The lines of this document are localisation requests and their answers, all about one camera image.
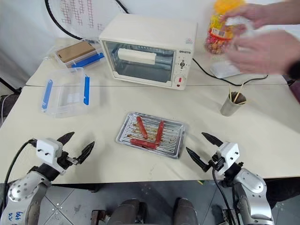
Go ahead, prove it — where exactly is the steel cup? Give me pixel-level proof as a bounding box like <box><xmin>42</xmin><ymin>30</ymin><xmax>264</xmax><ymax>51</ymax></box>
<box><xmin>220</xmin><ymin>91</ymin><xmax>248</xmax><ymax>117</ymax></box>

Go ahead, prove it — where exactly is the clear box holding brown pack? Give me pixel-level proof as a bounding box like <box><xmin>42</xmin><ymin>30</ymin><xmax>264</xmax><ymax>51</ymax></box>
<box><xmin>55</xmin><ymin>41</ymin><xmax>105</xmax><ymax>69</ymax></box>

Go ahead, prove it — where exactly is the dark rounded shape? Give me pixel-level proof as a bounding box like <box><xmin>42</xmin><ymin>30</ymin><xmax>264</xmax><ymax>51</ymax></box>
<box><xmin>110</xmin><ymin>199</ymin><xmax>147</xmax><ymax>225</ymax></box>
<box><xmin>173</xmin><ymin>196</ymin><xmax>197</xmax><ymax>225</ymax></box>

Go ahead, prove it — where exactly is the person's left hand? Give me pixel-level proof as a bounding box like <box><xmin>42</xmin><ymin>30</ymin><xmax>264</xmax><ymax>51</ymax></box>
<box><xmin>226</xmin><ymin>30</ymin><xmax>299</xmax><ymax>76</ymax></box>

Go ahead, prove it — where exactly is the white sheet with red grid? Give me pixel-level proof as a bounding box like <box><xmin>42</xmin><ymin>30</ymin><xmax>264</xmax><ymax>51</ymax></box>
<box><xmin>45</xmin><ymin>0</ymin><xmax>118</xmax><ymax>39</ymax></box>

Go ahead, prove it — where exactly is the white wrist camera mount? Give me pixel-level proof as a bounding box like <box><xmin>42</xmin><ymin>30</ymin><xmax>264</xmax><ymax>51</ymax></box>
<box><xmin>216</xmin><ymin>141</ymin><xmax>240</xmax><ymax>169</ymax></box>
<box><xmin>36</xmin><ymin>138</ymin><xmax>67</xmax><ymax>176</ymax></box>

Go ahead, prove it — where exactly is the clear box with blue clips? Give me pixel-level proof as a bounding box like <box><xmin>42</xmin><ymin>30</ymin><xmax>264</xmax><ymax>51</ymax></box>
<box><xmin>41</xmin><ymin>67</ymin><xmax>91</xmax><ymax>119</ymax></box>

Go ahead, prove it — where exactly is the candy jar with orange lid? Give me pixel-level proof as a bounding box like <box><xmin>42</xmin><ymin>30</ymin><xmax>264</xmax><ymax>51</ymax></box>
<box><xmin>204</xmin><ymin>0</ymin><xmax>247</xmax><ymax>55</ymax></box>

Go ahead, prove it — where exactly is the white oblong case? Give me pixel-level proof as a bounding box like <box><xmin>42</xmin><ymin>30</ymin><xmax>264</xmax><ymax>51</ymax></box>
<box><xmin>209</xmin><ymin>62</ymin><xmax>242</xmax><ymax>79</ymax></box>

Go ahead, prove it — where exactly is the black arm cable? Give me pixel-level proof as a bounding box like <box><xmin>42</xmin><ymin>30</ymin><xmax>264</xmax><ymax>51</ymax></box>
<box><xmin>3</xmin><ymin>139</ymin><xmax>38</xmax><ymax>204</ymax></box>
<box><xmin>212</xmin><ymin>167</ymin><xmax>235</xmax><ymax>225</ymax></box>

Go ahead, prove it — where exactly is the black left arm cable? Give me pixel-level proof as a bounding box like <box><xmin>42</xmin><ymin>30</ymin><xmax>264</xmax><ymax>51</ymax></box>
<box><xmin>3</xmin><ymin>139</ymin><xmax>38</xmax><ymax>204</ymax></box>

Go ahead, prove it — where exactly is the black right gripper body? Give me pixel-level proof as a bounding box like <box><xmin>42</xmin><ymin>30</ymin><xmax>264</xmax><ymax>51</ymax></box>
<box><xmin>203</xmin><ymin>156</ymin><xmax>227</xmax><ymax>174</ymax></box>

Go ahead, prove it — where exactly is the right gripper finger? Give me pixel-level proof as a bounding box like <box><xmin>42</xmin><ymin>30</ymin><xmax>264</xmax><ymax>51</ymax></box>
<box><xmin>201</xmin><ymin>132</ymin><xmax>224</xmax><ymax>147</ymax></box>
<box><xmin>186</xmin><ymin>147</ymin><xmax>208</xmax><ymax>172</ymax></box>

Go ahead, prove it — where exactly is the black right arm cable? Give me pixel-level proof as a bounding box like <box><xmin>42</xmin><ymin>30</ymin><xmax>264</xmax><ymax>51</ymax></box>
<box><xmin>212</xmin><ymin>167</ymin><xmax>235</xmax><ymax>225</ymax></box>

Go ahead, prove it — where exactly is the rusty metal bracket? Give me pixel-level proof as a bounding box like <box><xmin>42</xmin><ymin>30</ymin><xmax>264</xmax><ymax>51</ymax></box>
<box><xmin>90</xmin><ymin>210</ymin><xmax>105</xmax><ymax>225</ymax></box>
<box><xmin>221</xmin><ymin>208</ymin><xmax>237</xmax><ymax>225</ymax></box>

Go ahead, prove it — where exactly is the black oven power cable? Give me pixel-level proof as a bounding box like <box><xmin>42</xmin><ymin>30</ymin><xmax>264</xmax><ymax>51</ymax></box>
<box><xmin>192</xmin><ymin>57</ymin><xmax>269</xmax><ymax>87</ymax></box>

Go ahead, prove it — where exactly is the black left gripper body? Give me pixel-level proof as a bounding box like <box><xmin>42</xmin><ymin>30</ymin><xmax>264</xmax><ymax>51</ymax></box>
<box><xmin>57</xmin><ymin>151</ymin><xmax>80</xmax><ymax>171</ymax></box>

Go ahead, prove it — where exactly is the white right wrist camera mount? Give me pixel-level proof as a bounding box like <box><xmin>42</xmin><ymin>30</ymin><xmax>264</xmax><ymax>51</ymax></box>
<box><xmin>216</xmin><ymin>141</ymin><xmax>240</xmax><ymax>169</ymax></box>

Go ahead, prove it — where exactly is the cream toaster oven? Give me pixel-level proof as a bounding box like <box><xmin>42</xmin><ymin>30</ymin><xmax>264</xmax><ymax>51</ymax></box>
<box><xmin>98</xmin><ymin>13</ymin><xmax>199</xmax><ymax>91</ymax></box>

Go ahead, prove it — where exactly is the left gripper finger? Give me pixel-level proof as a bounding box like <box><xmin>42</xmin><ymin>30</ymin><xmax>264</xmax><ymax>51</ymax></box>
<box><xmin>57</xmin><ymin>132</ymin><xmax>75</xmax><ymax>147</ymax></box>
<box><xmin>77</xmin><ymin>141</ymin><xmax>96</xmax><ymax>165</ymax></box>

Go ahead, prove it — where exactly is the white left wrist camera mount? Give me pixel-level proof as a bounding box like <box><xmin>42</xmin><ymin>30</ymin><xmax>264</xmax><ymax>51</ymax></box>
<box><xmin>36</xmin><ymin>138</ymin><xmax>67</xmax><ymax>176</ymax></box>

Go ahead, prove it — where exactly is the person's right hand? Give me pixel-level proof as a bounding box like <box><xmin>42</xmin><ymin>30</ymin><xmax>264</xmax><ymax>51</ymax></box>
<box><xmin>224</xmin><ymin>2</ymin><xmax>285</xmax><ymax>30</ymax></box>

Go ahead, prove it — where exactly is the black metal stand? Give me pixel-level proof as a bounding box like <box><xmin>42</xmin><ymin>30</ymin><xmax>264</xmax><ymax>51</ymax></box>
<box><xmin>0</xmin><ymin>77</ymin><xmax>23</xmax><ymax>93</ymax></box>

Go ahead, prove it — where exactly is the brown cardboard pack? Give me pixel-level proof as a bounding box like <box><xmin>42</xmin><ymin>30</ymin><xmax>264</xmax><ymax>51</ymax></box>
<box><xmin>57</xmin><ymin>41</ymin><xmax>96</xmax><ymax>63</ymax></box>

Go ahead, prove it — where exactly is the black curved hoop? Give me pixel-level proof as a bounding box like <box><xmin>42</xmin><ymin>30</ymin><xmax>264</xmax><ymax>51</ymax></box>
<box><xmin>44</xmin><ymin>0</ymin><xmax>129</xmax><ymax>40</ymax></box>

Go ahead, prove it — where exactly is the stained metal baking tray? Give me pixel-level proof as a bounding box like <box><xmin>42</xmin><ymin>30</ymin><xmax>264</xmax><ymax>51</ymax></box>
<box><xmin>115</xmin><ymin>111</ymin><xmax>188</xmax><ymax>160</ymax></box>

